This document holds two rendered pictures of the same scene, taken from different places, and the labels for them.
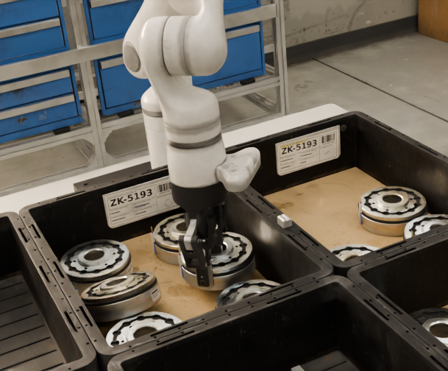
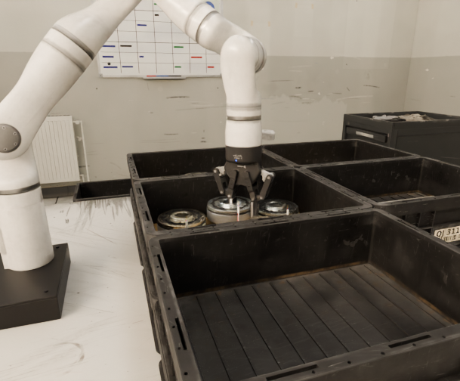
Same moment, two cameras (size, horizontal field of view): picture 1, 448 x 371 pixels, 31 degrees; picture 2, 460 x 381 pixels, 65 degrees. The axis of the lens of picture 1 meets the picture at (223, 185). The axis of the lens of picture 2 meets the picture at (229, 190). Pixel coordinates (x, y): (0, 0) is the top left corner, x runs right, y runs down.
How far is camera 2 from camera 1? 1.21 m
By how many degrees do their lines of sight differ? 77
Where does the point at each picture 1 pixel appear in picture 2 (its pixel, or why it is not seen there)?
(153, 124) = (26, 199)
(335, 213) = not seen: hidden behind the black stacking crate
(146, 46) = (254, 48)
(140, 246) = not seen: hidden behind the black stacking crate
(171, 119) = (255, 100)
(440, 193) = (206, 166)
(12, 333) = (258, 301)
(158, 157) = (32, 228)
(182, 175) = (259, 137)
